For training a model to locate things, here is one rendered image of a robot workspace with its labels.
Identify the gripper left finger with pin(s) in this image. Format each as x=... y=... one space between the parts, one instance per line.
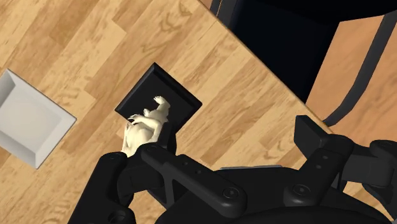
x=189 y=178

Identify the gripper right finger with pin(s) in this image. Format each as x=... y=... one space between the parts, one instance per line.
x=322 y=161

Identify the black square tray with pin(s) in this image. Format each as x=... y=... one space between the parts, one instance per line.
x=173 y=93

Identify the white animal figure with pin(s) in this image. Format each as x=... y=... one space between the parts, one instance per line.
x=144 y=130

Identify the white square tray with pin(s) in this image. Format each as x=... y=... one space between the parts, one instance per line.
x=28 y=119

